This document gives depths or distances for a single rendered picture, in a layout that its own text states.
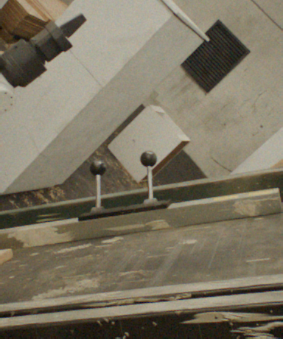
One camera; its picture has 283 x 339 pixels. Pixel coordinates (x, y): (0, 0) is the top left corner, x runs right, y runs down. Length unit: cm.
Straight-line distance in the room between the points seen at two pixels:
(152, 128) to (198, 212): 494
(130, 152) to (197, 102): 333
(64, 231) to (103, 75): 226
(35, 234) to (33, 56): 39
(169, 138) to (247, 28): 376
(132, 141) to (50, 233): 493
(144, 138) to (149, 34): 288
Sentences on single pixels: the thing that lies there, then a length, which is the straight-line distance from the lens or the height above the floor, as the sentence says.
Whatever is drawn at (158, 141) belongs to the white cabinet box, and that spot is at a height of 51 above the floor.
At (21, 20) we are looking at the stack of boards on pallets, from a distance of 641.
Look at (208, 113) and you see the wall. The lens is 910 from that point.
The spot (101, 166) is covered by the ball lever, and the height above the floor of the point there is 145.
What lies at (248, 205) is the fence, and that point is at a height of 164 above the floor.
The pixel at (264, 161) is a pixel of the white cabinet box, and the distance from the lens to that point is 452.
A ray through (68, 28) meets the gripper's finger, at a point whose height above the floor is 160.
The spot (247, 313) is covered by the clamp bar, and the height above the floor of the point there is 170.
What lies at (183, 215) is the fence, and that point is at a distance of 105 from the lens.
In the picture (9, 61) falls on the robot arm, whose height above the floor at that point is 147.
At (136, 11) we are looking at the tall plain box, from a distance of 331.
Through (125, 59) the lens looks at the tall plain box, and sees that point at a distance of 328.
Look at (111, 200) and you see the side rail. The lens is 134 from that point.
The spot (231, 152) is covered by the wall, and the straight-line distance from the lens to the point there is 902.
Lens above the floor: 183
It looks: 15 degrees down
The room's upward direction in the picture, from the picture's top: 46 degrees clockwise
